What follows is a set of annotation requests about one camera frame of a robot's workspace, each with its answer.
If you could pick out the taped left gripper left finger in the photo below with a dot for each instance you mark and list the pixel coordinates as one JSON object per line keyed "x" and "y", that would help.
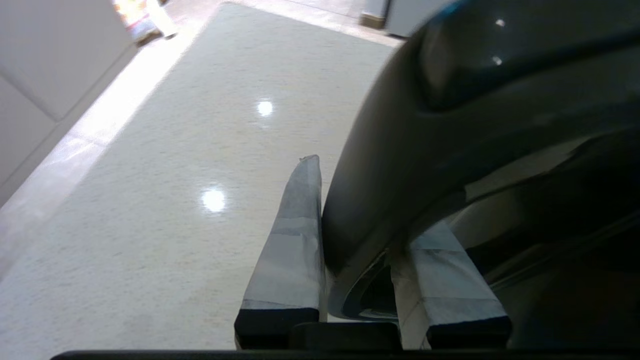
{"x": 290, "y": 270}

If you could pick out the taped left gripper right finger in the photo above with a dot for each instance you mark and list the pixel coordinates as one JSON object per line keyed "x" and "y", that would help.
{"x": 450, "y": 295}

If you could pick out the black electric kettle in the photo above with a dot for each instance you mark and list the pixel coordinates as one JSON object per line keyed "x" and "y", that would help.
{"x": 475, "y": 150}

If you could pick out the yellow white plastic bag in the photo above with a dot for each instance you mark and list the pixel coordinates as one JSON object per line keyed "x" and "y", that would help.
{"x": 142, "y": 20}

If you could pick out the white tall cabinet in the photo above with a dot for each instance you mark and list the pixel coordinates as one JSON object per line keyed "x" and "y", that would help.
{"x": 45, "y": 75}

